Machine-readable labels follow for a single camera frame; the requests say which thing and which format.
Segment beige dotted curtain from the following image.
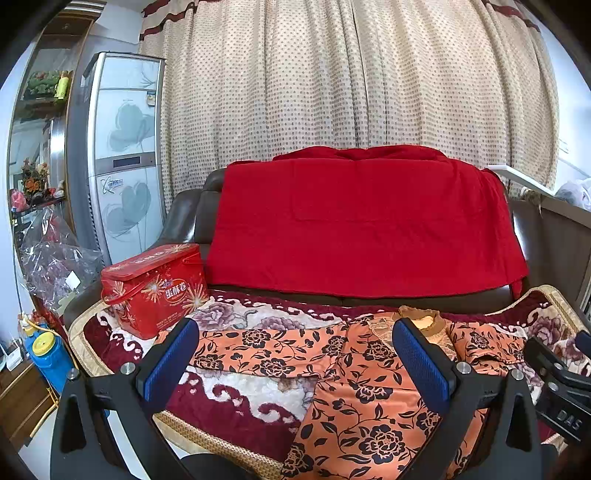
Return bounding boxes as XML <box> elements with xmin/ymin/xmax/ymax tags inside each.
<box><xmin>139</xmin><ymin>0</ymin><xmax>560</xmax><ymax>214</ymax></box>

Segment artificial flower arrangement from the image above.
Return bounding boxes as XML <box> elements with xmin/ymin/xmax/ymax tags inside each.
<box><xmin>20</xmin><ymin>158</ymin><xmax>52</xmax><ymax>205</ymax></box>

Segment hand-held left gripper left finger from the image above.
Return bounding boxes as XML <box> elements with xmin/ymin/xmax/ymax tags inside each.
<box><xmin>50</xmin><ymin>318</ymin><xmax>200</xmax><ymax>480</ymax></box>

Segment dark brown leather sofa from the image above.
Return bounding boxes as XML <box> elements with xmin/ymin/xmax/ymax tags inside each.
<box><xmin>62</xmin><ymin>167</ymin><xmax>591</xmax><ymax>326</ymax></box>

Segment orange black floral garment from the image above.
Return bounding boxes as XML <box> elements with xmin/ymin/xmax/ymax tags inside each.
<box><xmin>154</xmin><ymin>305</ymin><xmax>551</xmax><ymax>480</ymax></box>

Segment maroon cream floral blanket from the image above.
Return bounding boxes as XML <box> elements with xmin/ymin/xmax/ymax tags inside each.
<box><xmin>69</xmin><ymin>285</ymin><xmax>591</xmax><ymax>468</ymax></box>

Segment glass display cabinet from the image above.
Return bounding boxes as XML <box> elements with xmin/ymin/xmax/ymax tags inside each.
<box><xmin>7</xmin><ymin>0</ymin><xmax>110</xmax><ymax>282</ymax></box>

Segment clear plastic bag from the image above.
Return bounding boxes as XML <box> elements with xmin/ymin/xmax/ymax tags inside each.
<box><xmin>18</xmin><ymin>217</ymin><xmax>104</xmax><ymax>320</ymax></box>

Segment red snack tin box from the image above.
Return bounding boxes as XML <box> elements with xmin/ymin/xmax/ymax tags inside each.
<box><xmin>100</xmin><ymin>244</ymin><xmax>211</xmax><ymax>340</ymax></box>

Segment white plastic bag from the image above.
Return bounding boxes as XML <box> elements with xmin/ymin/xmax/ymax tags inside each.
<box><xmin>556</xmin><ymin>179</ymin><xmax>591</xmax><ymax>209</ymax></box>

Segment blue jug with yellow lid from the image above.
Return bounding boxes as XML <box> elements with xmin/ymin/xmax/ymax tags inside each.
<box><xmin>18</xmin><ymin>314</ymin><xmax>80</xmax><ymax>394</ymax></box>

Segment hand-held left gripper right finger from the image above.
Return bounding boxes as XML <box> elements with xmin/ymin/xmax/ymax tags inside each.
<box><xmin>392</xmin><ymin>318</ymin><xmax>544</xmax><ymax>480</ymax></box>

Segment white window board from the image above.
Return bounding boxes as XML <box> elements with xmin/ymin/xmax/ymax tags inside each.
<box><xmin>486</xmin><ymin>164</ymin><xmax>560</xmax><ymax>195</ymax></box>

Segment red blanket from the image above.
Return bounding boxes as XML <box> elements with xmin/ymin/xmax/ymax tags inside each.
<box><xmin>205</xmin><ymin>144</ymin><xmax>530</xmax><ymax>298</ymax></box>

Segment green ornament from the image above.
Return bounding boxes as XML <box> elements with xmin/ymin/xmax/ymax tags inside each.
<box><xmin>25</xmin><ymin>69</ymin><xmax>61</xmax><ymax>96</ymax></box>

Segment silver floral refrigerator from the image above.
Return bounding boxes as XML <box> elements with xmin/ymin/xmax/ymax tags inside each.
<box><xmin>67</xmin><ymin>52</ymin><xmax>168</xmax><ymax>267</ymax></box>

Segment brown wooden cabinet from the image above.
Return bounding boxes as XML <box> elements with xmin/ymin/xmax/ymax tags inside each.
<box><xmin>0</xmin><ymin>360</ymin><xmax>57</xmax><ymax>455</ymax></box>

